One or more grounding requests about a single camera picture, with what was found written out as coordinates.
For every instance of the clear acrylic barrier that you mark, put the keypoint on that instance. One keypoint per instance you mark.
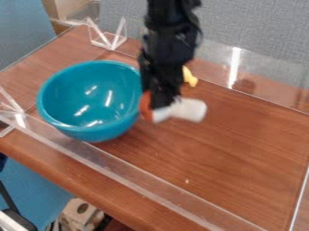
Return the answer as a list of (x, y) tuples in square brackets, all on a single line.
[(274, 80), (170, 196)]

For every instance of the brown and white toy mushroom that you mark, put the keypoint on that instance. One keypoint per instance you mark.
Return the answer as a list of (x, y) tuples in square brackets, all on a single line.
[(186, 108)]

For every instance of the clear acrylic front barrier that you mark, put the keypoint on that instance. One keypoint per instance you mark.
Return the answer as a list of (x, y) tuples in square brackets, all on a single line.
[(170, 196)]

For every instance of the blue plastic bowl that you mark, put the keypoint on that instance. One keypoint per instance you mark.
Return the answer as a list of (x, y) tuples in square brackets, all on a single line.
[(90, 100)]

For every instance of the clear acrylic corner bracket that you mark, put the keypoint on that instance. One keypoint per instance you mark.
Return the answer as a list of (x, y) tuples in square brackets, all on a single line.
[(101, 37)]

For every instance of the clear acrylic left bracket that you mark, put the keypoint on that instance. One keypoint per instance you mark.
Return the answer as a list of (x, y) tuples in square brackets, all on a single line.
[(12, 114)]

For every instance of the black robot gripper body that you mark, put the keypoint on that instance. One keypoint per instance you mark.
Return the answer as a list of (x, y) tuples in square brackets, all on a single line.
[(169, 43)]

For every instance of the yellow toy banana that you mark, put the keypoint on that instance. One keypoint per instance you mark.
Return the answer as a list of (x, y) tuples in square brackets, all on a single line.
[(189, 77)]

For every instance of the clear acrylic back barrier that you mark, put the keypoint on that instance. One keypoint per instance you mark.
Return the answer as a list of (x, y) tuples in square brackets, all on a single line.
[(274, 80)]

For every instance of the white perforated block below table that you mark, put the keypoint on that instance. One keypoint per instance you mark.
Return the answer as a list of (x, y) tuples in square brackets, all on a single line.
[(80, 216)]

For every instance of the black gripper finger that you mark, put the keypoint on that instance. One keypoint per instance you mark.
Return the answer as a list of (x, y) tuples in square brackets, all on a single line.
[(145, 79), (165, 88)]

